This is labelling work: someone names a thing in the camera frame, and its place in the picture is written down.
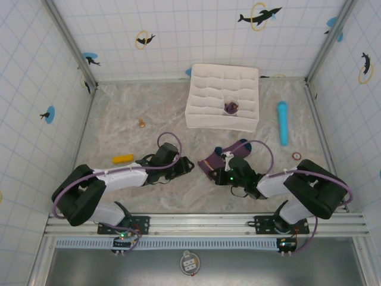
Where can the small orange toy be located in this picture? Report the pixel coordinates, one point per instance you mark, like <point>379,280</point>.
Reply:
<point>142,123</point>

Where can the yellow block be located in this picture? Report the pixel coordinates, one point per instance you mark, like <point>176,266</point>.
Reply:
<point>123,158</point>

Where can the white fabric drawer organizer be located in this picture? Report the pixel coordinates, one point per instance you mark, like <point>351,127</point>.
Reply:
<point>223,95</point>

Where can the purple sock teal orange trim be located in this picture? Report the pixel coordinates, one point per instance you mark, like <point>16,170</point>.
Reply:
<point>214,162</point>
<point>231,108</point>

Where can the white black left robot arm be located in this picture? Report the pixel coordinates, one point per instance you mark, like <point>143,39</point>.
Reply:
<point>119,178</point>

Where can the small red white round object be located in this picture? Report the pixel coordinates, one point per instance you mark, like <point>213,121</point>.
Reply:
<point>296,155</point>

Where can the blue toy microphone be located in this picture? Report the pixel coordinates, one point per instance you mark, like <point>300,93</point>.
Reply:
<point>283,125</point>

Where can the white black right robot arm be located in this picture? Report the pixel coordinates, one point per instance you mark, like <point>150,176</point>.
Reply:
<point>276,184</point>

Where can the round socket sticker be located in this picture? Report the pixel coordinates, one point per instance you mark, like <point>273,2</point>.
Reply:
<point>190,262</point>

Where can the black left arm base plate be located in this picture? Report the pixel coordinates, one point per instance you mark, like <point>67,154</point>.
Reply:
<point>143,225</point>

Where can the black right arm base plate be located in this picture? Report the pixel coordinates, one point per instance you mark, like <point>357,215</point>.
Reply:
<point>263,223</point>

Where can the aluminium frame post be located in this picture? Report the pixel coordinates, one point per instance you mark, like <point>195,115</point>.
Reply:
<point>330,38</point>
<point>71,41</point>

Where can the blue circle animal sticker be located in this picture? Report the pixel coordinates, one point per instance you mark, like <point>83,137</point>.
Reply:
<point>49,114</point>
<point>332,21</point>
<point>187,71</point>

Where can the aluminium table side rail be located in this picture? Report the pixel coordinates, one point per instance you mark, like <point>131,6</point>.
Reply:
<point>324,149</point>
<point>80,149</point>

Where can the blue circle shark sticker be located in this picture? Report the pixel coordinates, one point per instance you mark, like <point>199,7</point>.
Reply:
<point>90,58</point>

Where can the aluminium mounting rail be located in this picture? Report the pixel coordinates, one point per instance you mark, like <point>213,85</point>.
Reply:
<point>202,223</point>

